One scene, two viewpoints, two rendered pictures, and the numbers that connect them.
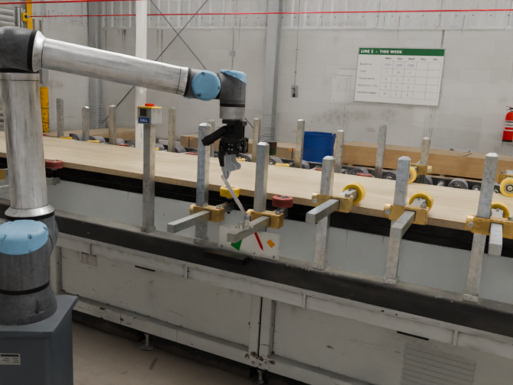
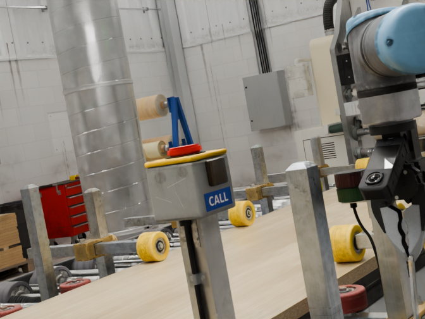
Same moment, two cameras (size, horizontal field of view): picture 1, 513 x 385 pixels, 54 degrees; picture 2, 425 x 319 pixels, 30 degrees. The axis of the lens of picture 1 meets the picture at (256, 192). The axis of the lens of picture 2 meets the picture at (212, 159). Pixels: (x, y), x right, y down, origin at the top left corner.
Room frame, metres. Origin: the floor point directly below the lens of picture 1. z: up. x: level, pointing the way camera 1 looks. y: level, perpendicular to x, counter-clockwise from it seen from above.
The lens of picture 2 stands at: (1.82, 1.34, 1.26)
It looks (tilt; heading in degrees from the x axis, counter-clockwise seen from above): 3 degrees down; 281
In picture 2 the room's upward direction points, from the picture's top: 10 degrees counter-clockwise
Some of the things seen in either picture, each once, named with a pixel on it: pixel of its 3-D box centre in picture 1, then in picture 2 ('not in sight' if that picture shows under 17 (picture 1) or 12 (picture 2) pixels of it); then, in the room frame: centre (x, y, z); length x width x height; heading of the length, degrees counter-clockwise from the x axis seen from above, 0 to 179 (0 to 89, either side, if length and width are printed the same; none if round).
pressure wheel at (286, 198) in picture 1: (282, 210); (348, 318); (1.89, -0.10, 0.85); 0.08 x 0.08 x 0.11
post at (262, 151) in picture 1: (259, 206); (400, 307); (1.80, -0.02, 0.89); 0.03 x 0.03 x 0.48; 65
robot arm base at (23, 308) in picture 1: (23, 296); not in sight; (1.43, 0.70, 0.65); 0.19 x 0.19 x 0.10
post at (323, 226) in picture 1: (323, 224); not in sight; (1.69, -0.24, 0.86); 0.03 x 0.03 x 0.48; 65
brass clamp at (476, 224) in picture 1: (489, 225); not in sight; (1.47, -0.71, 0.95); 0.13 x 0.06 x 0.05; 65
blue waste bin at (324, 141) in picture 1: (317, 155); not in sight; (7.64, -0.91, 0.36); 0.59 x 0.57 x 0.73; 154
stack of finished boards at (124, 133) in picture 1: (96, 136); not in sight; (9.77, 3.19, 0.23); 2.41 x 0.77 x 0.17; 156
